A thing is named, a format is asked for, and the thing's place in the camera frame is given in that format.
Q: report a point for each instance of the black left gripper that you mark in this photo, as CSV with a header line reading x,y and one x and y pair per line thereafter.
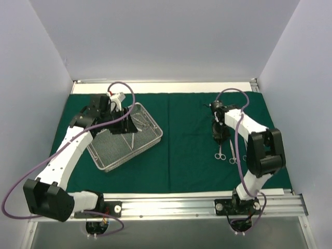
x,y
124,120

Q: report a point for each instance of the steel needle holder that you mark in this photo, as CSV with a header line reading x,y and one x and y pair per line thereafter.
x,y
244,157

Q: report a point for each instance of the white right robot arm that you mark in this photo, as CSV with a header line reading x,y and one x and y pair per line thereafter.
x,y
265,151

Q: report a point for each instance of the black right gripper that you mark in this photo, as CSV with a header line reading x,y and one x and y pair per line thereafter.
x,y
220,132

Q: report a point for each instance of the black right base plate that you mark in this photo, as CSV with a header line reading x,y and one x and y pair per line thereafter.
x,y
235,206

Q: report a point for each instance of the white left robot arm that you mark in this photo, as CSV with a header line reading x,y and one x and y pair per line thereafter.
x,y
46,195

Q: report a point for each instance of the steel forceps clamp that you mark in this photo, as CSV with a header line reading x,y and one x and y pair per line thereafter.
x,y
233,159

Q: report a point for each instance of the green surgical drape cloth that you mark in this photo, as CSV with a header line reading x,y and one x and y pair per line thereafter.
x,y
183,161

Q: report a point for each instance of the steel surgical scissors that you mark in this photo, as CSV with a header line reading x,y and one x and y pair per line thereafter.
x,y
220,155

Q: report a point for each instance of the steel tweezers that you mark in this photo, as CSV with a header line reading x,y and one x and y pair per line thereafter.
x,y
142,123

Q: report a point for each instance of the aluminium front rail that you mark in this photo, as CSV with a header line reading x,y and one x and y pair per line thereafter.
x,y
168,206

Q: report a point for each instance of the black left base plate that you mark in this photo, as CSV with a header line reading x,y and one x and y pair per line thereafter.
x,y
112,208

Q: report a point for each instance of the steel mesh instrument tray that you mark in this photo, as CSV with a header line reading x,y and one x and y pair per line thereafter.
x,y
111,151

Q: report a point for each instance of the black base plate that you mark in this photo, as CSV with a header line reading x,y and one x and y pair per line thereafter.
x,y
112,208
235,206

